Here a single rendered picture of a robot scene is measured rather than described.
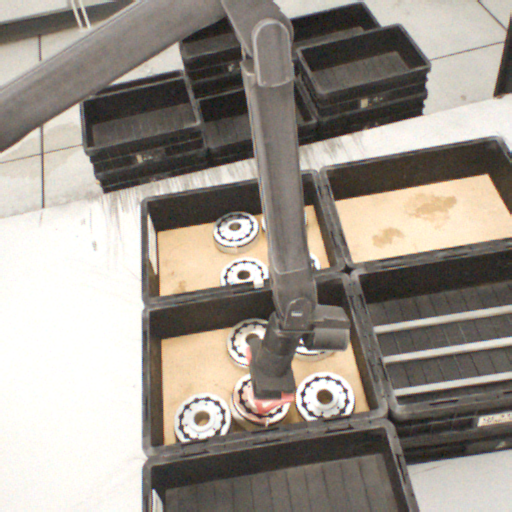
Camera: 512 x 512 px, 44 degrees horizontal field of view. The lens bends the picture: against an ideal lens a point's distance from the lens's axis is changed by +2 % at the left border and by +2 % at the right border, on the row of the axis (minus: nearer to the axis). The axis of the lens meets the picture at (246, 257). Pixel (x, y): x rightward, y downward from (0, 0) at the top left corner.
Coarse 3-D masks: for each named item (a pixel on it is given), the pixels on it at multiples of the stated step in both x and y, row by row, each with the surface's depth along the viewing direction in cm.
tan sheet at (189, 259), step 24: (312, 216) 142; (168, 240) 143; (192, 240) 142; (264, 240) 139; (312, 240) 137; (168, 264) 138; (192, 264) 137; (216, 264) 136; (264, 264) 135; (168, 288) 134; (192, 288) 133
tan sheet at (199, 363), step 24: (192, 336) 125; (216, 336) 124; (168, 360) 122; (192, 360) 121; (216, 360) 121; (336, 360) 117; (168, 384) 119; (192, 384) 118; (216, 384) 117; (360, 384) 114; (168, 408) 115; (360, 408) 111; (168, 432) 112
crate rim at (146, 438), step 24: (264, 288) 118; (144, 312) 118; (144, 336) 114; (360, 336) 109; (144, 360) 111; (144, 384) 108; (144, 408) 105; (384, 408) 100; (144, 432) 102; (240, 432) 100; (264, 432) 99; (288, 432) 99
